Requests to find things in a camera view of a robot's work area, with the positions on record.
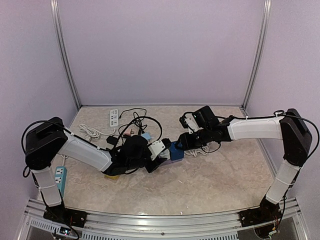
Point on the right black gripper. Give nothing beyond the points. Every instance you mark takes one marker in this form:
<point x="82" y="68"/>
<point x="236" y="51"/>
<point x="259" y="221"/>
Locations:
<point x="186" y="144"/>

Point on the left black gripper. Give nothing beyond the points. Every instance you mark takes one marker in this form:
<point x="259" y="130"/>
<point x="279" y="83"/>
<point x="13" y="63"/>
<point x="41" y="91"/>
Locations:
<point x="151" y="168"/>

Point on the dark blue cube socket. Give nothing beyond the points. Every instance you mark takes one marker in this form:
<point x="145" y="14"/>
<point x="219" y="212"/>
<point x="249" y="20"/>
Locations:
<point x="176" y="153"/>

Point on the pink charger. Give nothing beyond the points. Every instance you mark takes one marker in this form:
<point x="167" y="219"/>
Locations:
<point x="129" y="132"/>

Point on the purple power strip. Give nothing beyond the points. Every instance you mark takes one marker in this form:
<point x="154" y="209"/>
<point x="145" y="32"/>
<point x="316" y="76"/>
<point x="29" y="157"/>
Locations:
<point x="169" y="162"/>

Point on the white USB charger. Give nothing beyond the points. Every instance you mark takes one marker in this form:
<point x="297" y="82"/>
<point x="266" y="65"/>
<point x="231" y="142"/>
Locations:
<point x="165" y="154"/>

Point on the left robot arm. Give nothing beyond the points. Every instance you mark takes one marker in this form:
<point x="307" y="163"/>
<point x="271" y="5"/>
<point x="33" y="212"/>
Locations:
<point x="42" y="140"/>

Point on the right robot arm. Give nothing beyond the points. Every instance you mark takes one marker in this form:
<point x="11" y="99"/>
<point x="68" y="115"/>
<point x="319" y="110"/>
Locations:
<point x="286" y="126"/>

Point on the light blue charger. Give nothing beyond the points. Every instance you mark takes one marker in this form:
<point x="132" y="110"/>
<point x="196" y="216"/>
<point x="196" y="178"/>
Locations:
<point x="146" y="136"/>

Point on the yellow cube socket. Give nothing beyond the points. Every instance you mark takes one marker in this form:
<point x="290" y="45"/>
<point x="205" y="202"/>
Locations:
<point x="113" y="178"/>

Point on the white power strip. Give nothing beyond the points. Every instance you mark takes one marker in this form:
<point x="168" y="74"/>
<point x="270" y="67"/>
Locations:
<point x="114" y="118"/>

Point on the teal power strip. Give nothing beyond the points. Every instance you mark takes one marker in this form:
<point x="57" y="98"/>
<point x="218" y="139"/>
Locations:
<point x="60" y="176"/>

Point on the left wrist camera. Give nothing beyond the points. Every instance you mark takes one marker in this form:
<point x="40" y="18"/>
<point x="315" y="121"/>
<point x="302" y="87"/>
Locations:
<point x="158" y="146"/>

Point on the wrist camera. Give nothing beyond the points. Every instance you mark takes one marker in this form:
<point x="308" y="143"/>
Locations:
<point x="158" y="146"/>
<point x="188" y="122"/>

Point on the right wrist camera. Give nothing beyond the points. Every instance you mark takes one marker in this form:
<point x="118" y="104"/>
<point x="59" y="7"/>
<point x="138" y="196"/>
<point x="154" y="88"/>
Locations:
<point x="188" y="122"/>

